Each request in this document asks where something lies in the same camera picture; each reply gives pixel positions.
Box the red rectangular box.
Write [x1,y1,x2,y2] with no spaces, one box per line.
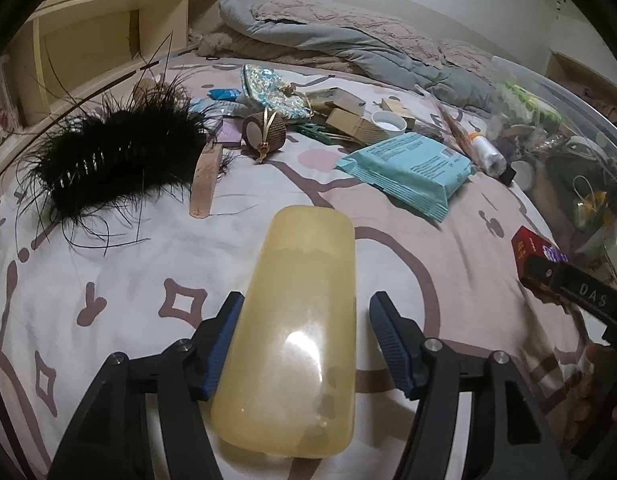
[511,226,570,289]

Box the yellow translucent plastic case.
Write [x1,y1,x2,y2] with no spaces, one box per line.
[211,205,357,458]

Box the curved wooden piece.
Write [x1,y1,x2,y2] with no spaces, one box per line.
[189,144,223,219]

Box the teal wet wipes pack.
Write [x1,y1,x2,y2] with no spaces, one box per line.
[337,133,475,222]

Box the person right hand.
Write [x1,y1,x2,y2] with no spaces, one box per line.
[573,344,617,422]

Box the black small cube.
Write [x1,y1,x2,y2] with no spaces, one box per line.
[498,166,517,186]

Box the clear plastic storage bin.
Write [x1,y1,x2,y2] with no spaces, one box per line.
[488,56,617,264]

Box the white thread spool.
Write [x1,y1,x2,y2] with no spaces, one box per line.
[469,132,507,178]

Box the cartoon print bed blanket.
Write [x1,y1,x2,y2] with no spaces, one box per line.
[0,64,587,479]

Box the green tissue pack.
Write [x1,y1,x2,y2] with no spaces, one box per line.
[498,81,563,130]

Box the purple small card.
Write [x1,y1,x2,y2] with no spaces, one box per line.
[217,117,244,146]

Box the black feather fascinator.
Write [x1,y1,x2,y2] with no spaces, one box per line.
[13,54,222,252]

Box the brown round woven pouch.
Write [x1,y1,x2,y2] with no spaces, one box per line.
[242,108,287,164]

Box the kraft cardboard box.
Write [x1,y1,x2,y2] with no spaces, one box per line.
[325,108,389,145]

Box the white round jar lid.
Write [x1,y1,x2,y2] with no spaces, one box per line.
[371,110,407,136]

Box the small wooden block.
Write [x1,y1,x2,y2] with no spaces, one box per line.
[381,96,417,129]

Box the blue small packet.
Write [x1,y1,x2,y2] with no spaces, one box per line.
[208,88,241,102]

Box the right beige pillow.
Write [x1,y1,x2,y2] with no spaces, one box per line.
[438,38,497,84]

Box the beige pillow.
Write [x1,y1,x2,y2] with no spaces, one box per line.
[252,0,443,66]
[438,38,497,84]

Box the floral sequin pouch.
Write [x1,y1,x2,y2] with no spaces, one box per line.
[241,64,313,122]

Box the grey duvet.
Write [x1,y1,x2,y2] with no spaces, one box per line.
[220,0,494,114]

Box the red doll in case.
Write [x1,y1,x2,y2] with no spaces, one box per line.
[0,54,20,146]

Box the grey headboard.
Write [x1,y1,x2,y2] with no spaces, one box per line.
[333,0,498,52]

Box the wooden bedside shelf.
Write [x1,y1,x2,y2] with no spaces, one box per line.
[0,0,218,174]

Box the left beige pillow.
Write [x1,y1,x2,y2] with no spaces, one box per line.
[252,0,443,66]

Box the orange cord bag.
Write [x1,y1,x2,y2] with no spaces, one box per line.
[431,96,473,158]

